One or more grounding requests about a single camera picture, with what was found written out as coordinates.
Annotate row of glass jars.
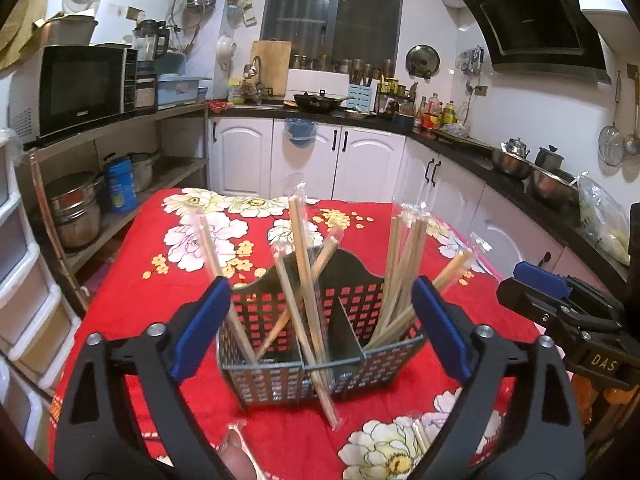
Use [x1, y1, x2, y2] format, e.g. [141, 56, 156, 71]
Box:
[292, 54, 396, 74]

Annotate grey plastic utensil basket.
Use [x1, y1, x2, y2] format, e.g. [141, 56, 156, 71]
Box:
[216, 247, 428, 408]

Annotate steel pot lid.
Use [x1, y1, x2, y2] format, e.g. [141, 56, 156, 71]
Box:
[405, 45, 441, 81]

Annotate steel mixing bowl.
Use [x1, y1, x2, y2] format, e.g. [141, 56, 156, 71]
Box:
[490, 149, 534, 181]

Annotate black wok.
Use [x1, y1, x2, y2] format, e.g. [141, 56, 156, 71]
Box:
[292, 90, 353, 114]

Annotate grey plastic container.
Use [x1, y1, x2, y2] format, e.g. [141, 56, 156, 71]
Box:
[47, 15, 99, 46]

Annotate curved wooden rod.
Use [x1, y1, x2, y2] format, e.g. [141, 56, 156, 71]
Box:
[29, 152, 90, 303]

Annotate row of condiment bottles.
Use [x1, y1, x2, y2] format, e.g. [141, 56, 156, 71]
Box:
[375, 75, 459, 132]

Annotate clear plastic bag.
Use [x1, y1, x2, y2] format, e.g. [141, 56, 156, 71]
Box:
[577, 175, 631, 266]

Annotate black microwave oven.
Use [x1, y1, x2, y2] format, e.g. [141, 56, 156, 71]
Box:
[39, 45, 139, 139]

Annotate white wall shelf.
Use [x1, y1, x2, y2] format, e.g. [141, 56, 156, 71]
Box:
[442, 0, 474, 31]

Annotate flat baking tray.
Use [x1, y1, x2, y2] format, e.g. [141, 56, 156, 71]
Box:
[432, 127, 494, 154]

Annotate white storage box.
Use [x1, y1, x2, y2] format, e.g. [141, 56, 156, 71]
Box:
[287, 69, 351, 98]

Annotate steel faucet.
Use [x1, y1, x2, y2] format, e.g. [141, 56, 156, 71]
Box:
[243, 55, 266, 106]

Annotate steel kettle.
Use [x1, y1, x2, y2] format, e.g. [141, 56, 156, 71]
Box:
[501, 136, 531, 159]

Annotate steel lidded pot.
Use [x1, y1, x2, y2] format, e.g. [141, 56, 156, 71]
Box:
[535, 145, 566, 172]

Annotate person's left hand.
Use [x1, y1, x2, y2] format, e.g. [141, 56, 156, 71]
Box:
[221, 430, 261, 480]

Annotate blue tin can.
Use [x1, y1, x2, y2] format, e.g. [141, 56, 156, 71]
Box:
[104, 156, 139, 213]

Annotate red floral tablecloth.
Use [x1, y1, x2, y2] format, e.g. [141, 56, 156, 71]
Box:
[50, 187, 546, 480]

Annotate wooden storage shelf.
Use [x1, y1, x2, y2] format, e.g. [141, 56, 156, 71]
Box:
[15, 102, 211, 281]

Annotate large steel stock pot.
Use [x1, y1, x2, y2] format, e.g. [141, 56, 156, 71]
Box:
[45, 172, 104, 252]

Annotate dark framed window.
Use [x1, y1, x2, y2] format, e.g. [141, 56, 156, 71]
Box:
[260, 0, 404, 74]

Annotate wire mesh strainer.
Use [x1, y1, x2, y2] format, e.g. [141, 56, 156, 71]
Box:
[599, 122, 625, 166]

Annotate black kitchen countertop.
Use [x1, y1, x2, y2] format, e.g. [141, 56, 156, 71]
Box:
[207, 102, 631, 283]

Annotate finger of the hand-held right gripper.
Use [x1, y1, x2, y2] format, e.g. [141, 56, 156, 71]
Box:
[496, 261, 572, 331]

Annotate wooden cutting board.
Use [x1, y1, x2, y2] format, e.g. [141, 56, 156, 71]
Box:
[250, 40, 292, 97]

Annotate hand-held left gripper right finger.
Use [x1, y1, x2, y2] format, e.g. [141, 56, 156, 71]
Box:
[407, 276, 586, 480]

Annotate bunch of chopsticks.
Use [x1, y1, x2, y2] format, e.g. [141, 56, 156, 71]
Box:
[197, 175, 473, 431]

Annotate clear plastic wrapper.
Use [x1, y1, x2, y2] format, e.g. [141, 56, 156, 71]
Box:
[469, 232, 501, 281]

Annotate blue knife block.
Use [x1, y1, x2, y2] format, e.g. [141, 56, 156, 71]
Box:
[348, 84, 377, 111]

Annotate blue hanging bag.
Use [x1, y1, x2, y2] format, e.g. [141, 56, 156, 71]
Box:
[284, 117, 317, 149]

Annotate blue plastic dish tray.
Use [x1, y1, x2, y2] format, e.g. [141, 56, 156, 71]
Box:
[157, 74, 211, 109]

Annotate steel ladle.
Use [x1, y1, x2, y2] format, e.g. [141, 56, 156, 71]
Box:
[622, 70, 640, 157]

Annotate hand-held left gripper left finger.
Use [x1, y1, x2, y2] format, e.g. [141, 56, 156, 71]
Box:
[54, 276, 234, 480]

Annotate small steel pot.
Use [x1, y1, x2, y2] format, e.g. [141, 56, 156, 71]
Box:
[127, 150, 161, 193]

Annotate white hanging scoop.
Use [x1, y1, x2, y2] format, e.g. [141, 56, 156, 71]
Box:
[216, 35, 237, 74]

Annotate black range hood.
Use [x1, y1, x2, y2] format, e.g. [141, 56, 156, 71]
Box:
[456, 0, 612, 84]

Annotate white plastic drawer unit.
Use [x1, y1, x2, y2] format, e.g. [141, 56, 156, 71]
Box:
[0, 130, 82, 441]

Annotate large steel bowl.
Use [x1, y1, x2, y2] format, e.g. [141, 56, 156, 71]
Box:
[530, 167, 581, 209]

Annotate glass blender jug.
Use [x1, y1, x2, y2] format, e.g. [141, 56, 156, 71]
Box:
[132, 20, 171, 64]

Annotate woven bamboo tray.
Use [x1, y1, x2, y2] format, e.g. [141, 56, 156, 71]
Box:
[0, 0, 66, 71]

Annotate hanging metal utensils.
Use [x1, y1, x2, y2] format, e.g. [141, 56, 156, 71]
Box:
[457, 46, 486, 74]

